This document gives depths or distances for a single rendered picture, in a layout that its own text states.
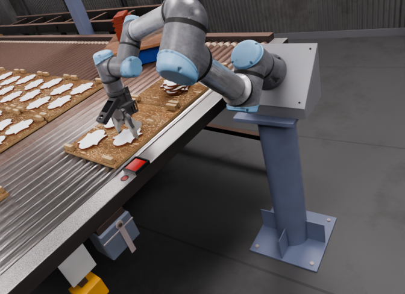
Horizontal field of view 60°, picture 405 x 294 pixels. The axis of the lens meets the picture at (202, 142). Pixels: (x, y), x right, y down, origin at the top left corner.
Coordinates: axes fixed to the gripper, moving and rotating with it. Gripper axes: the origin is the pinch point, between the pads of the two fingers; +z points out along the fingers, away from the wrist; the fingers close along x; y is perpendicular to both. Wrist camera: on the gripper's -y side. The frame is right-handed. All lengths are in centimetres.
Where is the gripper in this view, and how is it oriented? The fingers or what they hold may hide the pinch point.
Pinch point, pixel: (127, 136)
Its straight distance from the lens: 149.1
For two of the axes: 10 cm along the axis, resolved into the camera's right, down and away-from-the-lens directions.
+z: 2.0, 8.4, 5.1
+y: 5.8, -5.2, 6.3
